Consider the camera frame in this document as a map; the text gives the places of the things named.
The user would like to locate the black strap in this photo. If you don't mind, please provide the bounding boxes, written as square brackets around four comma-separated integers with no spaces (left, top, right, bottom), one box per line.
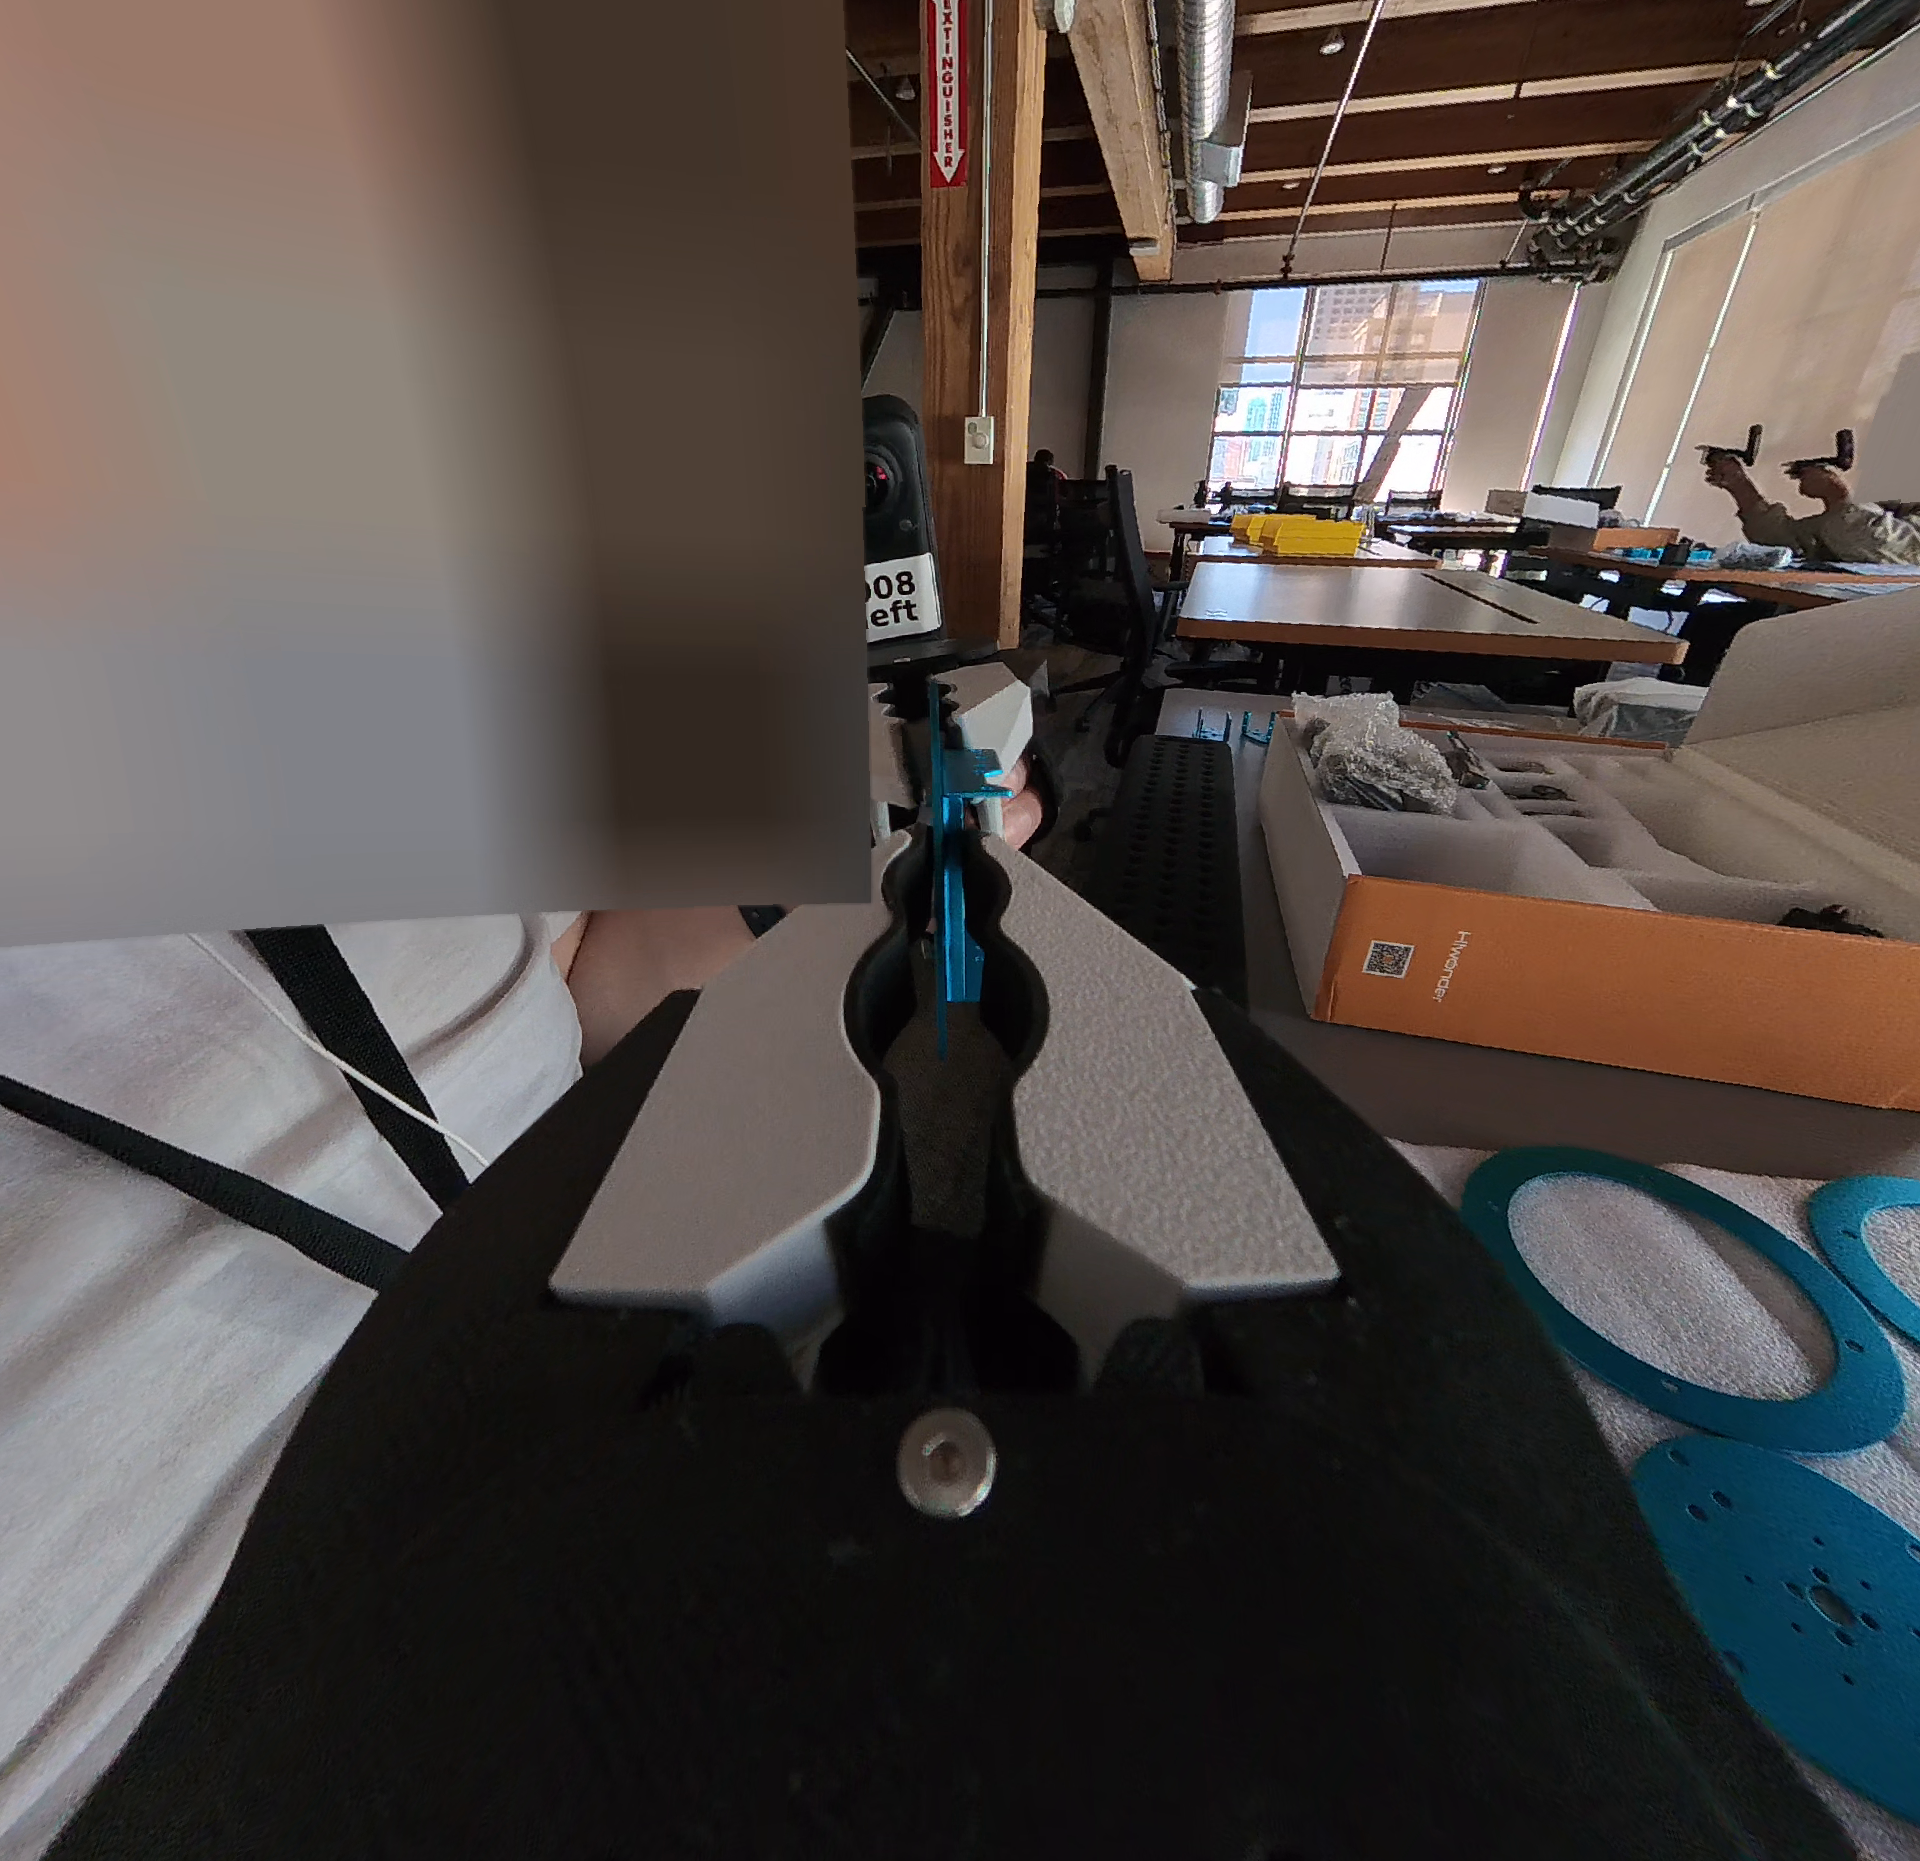
[0,922,477,1292]

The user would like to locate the wooden ceiling beam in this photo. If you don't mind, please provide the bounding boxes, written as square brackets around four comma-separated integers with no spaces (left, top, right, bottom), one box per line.
[1058,0,1181,284]

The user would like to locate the black ceiling pipes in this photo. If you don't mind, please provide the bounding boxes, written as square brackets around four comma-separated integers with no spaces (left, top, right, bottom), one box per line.
[1516,0,1920,280]

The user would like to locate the bubble wrapped parts bag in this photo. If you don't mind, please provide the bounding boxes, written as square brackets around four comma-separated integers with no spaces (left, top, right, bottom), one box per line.
[1294,690,1467,818]

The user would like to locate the blue metal ring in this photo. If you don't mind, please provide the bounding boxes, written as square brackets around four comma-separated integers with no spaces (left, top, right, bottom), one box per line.
[1808,1175,1920,1347]
[1463,1144,1910,1455]

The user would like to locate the blue metal bracket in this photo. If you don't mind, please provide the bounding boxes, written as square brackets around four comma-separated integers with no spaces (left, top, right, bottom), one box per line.
[923,675,1011,1061]

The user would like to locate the grey cloth mat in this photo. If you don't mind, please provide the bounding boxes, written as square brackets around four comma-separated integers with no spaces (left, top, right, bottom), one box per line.
[1396,1132,1920,1861]

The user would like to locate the white foam box insert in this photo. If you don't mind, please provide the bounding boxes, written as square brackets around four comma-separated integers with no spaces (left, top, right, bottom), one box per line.
[1289,721,1853,921]

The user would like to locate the black office chair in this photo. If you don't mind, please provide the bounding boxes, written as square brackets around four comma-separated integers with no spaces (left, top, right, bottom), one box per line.
[1103,466,1205,767]

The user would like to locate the person's left hand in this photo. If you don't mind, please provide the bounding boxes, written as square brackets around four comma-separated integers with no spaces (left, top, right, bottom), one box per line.
[991,751,1062,852]

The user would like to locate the wooden desk with slot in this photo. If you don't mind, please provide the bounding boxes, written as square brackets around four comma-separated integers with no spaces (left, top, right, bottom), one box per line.
[1178,559,1691,672]

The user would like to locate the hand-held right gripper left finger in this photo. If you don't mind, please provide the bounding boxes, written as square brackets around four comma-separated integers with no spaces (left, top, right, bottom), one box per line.
[547,826,923,1335]

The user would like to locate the large window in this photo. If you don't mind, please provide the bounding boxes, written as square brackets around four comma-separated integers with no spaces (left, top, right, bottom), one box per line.
[1209,278,1486,500]

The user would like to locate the orange cardboard box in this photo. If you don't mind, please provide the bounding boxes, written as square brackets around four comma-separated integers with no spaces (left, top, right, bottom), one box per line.
[1257,586,1920,1116]

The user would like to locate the clear plastic bag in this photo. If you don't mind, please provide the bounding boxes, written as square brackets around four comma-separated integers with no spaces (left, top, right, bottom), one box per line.
[1575,680,1713,748]

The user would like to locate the wooden pillar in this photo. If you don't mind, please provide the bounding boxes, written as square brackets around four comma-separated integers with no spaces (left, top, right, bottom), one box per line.
[918,0,1049,650]

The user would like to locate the small blue round disc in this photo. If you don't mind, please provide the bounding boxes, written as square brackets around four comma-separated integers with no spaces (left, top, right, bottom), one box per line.
[1630,1436,1920,1827]

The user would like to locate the thin white cable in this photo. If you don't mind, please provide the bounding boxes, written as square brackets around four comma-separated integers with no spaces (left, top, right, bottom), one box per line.
[193,932,491,1167]

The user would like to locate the black perforated panel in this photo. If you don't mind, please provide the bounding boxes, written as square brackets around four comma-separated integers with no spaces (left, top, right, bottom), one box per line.
[1110,737,1252,1002]

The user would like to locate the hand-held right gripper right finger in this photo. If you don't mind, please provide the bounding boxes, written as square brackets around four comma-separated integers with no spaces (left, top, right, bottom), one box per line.
[976,838,1344,1367]

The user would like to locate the beige window blinds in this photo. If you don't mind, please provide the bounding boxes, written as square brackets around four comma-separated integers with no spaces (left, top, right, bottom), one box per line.
[1601,135,1920,543]

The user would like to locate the person's left forearm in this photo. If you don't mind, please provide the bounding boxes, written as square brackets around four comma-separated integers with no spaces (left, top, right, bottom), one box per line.
[555,907,792,1071]

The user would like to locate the silver ventilation duct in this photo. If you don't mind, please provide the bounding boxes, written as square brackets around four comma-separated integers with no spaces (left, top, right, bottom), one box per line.
[1168,0,1252,229]

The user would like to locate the red and white wall sign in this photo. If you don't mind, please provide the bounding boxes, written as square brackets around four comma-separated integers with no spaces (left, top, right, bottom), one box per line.
[924,0,973,192]

